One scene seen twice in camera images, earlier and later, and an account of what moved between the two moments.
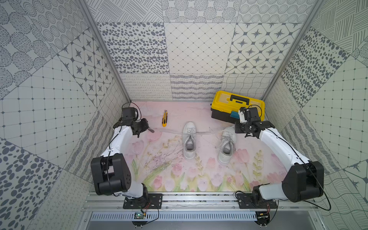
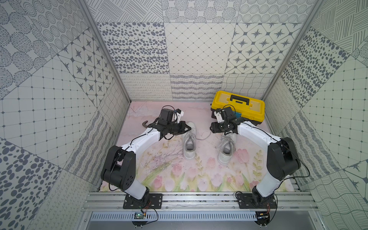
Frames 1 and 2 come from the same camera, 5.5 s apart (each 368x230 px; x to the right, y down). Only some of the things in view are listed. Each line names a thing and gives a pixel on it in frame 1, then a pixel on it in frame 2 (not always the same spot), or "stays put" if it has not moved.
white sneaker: (189, 133) stays put
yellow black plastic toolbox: (225, 106) stays put
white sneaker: (227, 147) stays put
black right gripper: (236, 125) → (214, 127)
